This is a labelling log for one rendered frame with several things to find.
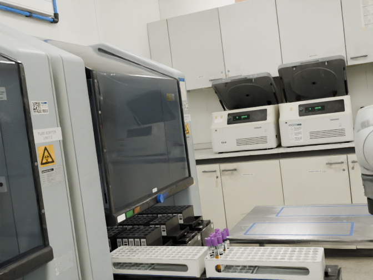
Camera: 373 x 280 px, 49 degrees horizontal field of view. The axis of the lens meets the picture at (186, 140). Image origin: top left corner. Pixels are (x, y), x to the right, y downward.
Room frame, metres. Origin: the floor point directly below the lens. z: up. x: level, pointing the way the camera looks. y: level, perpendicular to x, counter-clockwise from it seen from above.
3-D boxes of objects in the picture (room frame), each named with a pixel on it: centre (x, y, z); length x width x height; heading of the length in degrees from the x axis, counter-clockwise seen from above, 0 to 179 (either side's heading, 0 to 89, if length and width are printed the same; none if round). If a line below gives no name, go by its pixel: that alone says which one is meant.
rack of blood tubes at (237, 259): (1.05, -0.16, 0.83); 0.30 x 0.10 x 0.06; 67
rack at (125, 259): (1.17, 0.13, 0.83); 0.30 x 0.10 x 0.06; 67
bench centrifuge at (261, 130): (3.69, -0.59, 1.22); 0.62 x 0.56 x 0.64; 155
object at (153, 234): (1.34, 0.16, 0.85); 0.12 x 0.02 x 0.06; 158
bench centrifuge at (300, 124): (3.47, -1.12, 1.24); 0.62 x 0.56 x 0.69; 158
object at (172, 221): (1.49, 0.10, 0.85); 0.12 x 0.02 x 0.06; 157
